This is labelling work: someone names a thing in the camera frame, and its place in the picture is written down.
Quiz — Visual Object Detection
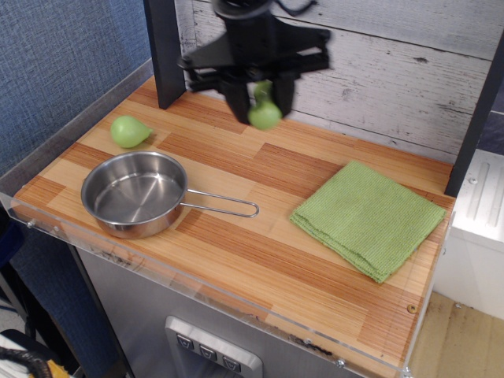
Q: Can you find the stainless steel sauce pan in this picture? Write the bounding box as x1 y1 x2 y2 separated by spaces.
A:
80 151 260 239

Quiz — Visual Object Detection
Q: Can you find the green folded cloth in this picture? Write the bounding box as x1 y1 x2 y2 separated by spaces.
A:
290 161 446 284

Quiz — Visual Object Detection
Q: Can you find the dark right shelf post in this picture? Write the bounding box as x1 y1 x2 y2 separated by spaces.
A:
444 35 503 197

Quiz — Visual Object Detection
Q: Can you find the dark shelf post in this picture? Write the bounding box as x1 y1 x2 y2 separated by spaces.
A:
143 0 186 109
444 35 503 197

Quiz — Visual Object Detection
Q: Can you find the silver control panel with buttons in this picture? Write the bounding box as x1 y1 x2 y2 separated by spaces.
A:
165 316 263 377

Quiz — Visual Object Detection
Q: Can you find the white aluminium box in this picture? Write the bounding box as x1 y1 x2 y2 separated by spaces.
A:
433 150 503 319

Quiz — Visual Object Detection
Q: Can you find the grey spatula with green handle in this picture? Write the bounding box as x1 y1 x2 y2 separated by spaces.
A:
248 80 283 131

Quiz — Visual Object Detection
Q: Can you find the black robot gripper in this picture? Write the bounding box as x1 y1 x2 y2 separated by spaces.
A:
178 1 331 123

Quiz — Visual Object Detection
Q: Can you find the green plastic lime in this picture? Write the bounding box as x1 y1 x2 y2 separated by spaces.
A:
110 115 153 148

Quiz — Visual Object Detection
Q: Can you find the dark left shelf post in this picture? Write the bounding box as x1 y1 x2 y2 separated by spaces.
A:
143 0 186 109

